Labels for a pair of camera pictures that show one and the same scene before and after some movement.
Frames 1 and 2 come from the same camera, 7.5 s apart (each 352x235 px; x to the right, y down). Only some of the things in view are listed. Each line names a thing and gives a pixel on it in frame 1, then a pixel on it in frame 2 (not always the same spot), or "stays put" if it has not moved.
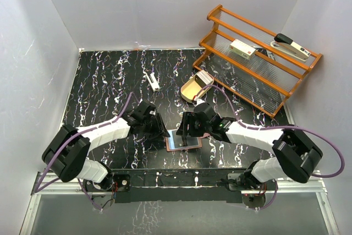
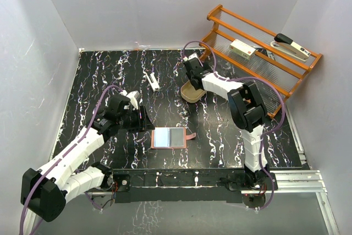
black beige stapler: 291,47 stays put
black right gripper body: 197,129 → 205,67
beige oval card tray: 191,88 stays put
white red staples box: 242,48 stays put
